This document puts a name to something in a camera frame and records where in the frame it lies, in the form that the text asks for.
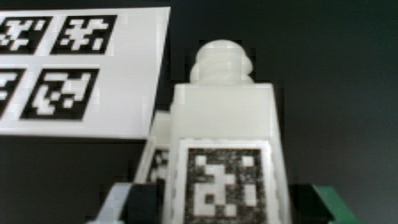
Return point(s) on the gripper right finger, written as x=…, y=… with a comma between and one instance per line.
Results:
x=319, y=205

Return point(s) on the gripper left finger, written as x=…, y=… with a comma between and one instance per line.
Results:
x=131, y=206

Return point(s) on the white marker sheet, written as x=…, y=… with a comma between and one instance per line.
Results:
x=81, y=61

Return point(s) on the white table leg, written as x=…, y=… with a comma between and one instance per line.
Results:
x=214, y=150

